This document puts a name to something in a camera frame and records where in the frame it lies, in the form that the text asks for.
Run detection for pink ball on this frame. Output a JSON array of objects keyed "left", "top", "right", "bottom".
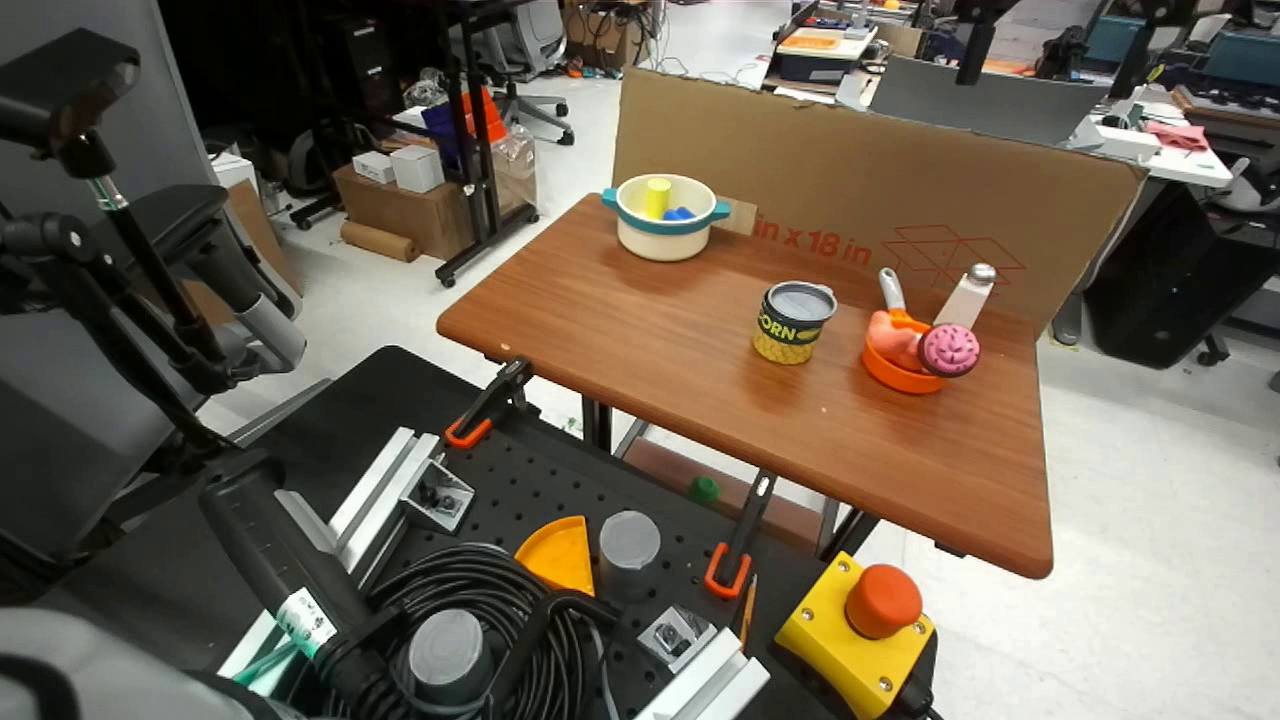
[{"left": 922, "top": 322, "right": 985, "bottom": 381}]

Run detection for orange bowl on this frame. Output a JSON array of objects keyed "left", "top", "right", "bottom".
[{"left": 855, "top": 307, "right": 955, "bottom": 401}]

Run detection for yellow labelled can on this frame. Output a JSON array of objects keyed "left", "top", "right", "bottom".
[{"left": 748, "top": 300, "right": 841, "bottom": 372}]

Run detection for grey partition panel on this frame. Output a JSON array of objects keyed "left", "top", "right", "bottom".
[{"left": 871, "top": 53, "right": 1112, "bottom": 147}]

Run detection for white desk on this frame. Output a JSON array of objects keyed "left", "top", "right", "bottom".
[{"left": 1064, "top": 84, "right": 1235, "bottom": 193}]

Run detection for cardboard panel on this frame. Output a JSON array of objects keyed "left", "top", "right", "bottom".
[{"left": 613, "top": 70, "right": 1148, "bottom": 342}]

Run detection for black office chair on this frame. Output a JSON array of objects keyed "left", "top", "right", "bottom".
[{"left": 1079, "top": 173, "right": 1280, "bottom": 372}]

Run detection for white bottle grey cap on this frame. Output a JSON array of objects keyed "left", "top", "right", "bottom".
[{"left": 932, "top": 259, "right": 1000, "bottom": 335}]

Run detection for black metal rack stand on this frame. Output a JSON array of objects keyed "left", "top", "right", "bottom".
[{"left": 431, "top": 0, "right": 544, "bottom": 287}]

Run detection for grey metal table leg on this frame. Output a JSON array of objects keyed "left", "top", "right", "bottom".
[{"left": 582, "top": 396, "right": 620, "bottom": 456}]

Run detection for cardboard box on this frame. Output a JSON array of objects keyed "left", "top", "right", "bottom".
[{"left": 334, "top": 127, "right": 544, "bottom": 265}]

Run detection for white box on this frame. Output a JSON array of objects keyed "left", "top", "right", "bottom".
[{"left": 347, "top": 139, "right": 447, "bottom": 201}]

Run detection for black perforated board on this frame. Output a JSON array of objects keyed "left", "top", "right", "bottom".
[{"left": 36, "top": 342, "right": 945, "bottom": 720}]

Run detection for grey cylinder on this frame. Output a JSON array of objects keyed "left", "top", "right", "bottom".
[
  {"left": 595, "top": 510, "right": 663, "bottom": 608},
  {"left": 405, "top": 608, "right": 492, "bottom": 714}
]

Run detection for orange pencil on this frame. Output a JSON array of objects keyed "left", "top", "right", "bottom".
[{"left": 735, "top": 574, "right": 764, "bottom": 655}]

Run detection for yellow emergency stop box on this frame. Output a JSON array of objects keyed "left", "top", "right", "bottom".
[{"left": 778, "top": 547, "right": 941, "bottom": 720}]

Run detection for cardboard tube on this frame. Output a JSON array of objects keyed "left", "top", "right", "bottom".
[{"left": 338, "top": 217, "right": 420, "bottom": 269}]

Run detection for orange wedge piece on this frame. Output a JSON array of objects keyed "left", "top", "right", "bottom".
[{"left": 512, "top": 513, "right": 601, "bottom": 602}]

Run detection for black padded tube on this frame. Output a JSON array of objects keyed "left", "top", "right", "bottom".
[{"left": 195, "top": 448, "right": 385, "bottom": 674}]

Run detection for grey rounded housing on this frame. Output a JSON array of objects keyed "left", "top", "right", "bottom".
[{"left": 0, "top": 606, "right": 272, "bottom": 720}]

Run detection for white bowl teal handles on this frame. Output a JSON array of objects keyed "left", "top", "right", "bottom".
[{"left": 595, "top": 173, "right": 735, "bottom": 265}]

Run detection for black clamp orange handle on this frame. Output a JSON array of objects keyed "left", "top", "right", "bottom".
[
  {"left": 441, "top": 357, "right": 535, "bottom": 452},
  {"left": 700, "top": 467, "right": 782, "bottom": 606}
]

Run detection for aluminium extrusion rail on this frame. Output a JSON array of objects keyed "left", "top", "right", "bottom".
[
  {"left": 636, "top": 627, "right": 778, "bottom": 720},
  {"left": 328, "top": 424, "right": 446, "bottom": 578}
]

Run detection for metal corner bracket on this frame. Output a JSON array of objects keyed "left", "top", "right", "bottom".
[{"left": 405, "top": 456, "right": 482, "bottom": 538}]

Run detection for black cable coil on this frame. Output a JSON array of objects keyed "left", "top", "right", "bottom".
[{"left": 312, "top": 538, "right": 625, "bottom": 720}]

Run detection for black camera on stand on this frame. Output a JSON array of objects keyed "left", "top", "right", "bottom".
[{"left": 0, "top": 27, "right": 216, "bottom": 448}]

